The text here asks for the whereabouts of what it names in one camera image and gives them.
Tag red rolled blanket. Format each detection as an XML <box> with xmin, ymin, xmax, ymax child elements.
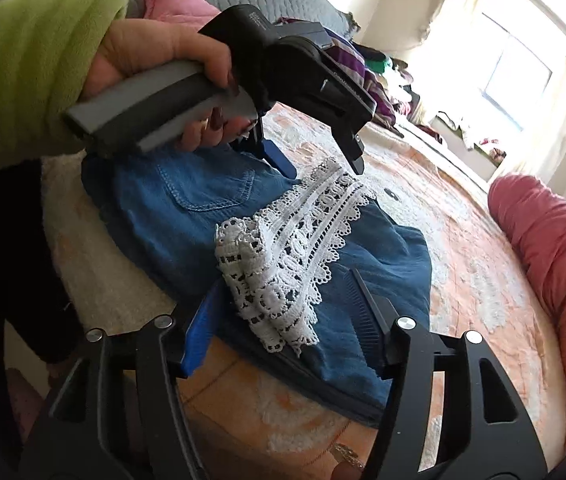
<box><xmin>488</xmin><ymin>172</ymin><xmax>566</xmax><ymax>461</ymax></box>

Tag blue pants with white lace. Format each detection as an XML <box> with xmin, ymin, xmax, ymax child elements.
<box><xmin>82</xmin><ymin>147</ymin><xmax>434</xmax><ymax>423</ymax></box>

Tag window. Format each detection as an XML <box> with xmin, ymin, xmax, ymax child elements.
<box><xmin>480</xmin><ymin>12</ymin><xmax>556</xmax><ymax>133</ymax></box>

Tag floral cloth on sill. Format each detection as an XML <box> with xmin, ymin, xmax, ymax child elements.
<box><xmin>430</xmin><ymin>110</ymin><xmax>508</xmax><ymax>167</ymax></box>

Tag person's black clothing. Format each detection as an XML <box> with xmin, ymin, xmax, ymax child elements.
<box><xmin>0</xmin><ymin>160</ymin><xmax>84</xmax><ymax>480</ymax></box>

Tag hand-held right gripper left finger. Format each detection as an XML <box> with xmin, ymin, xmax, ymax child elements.
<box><xmin>18</xmin><ymin>280</ymin><xmax>225</xmax><ymax>480</ymax></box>

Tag person's left forearm green sleeve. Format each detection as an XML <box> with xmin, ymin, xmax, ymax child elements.
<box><xmin>0</xmin><ymin>0</ymin><xmax>130</xmax><ymax>181</ymax></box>

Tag pile of clothes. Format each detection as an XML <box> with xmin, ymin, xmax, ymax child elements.
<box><xmin>353</xmin><ymin>42</ymin><xmax>421</xmax><ymax>121</ymax></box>

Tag peach floral quilt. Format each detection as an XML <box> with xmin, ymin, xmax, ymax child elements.
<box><xmin>173</xmin><ymin>102</ymin><xmax>566</xmax><ymax>480</ymax></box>

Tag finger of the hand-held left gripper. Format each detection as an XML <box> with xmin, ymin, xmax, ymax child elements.
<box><xmin>335</xmin><ymin>127</ymin><xmax>367</xmax><ymax>177</ymax></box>
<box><xmin>235</xmin><ymin>116</ymin><xmax>300</xmax><ymax>179</ymax></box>

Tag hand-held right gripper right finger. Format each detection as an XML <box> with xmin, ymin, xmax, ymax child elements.
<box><xmin>347</xmin><ymin>267</ymin><xmax>548</xmax><ymax>480</ymax></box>

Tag person's left hand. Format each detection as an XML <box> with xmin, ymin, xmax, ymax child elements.
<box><xmin>80</xmin><ymin>19</ymin><xmax>260</xmax><ymax>154</ymax></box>

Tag purple striped cloth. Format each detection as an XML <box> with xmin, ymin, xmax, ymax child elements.
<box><xmin>325</xmin><ymin>35</ymin><xmax>399</xmax><ymax>127</ymax></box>

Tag white curtain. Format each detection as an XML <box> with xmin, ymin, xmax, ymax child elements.
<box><xmin>413</xmin><ymin>0</ymin><xmax>471</xmax><ymax>52</ymax></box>
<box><xmin>505</xmin><ymin>57</ymin><xmax>566</xmax><ymax>187</ymax></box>

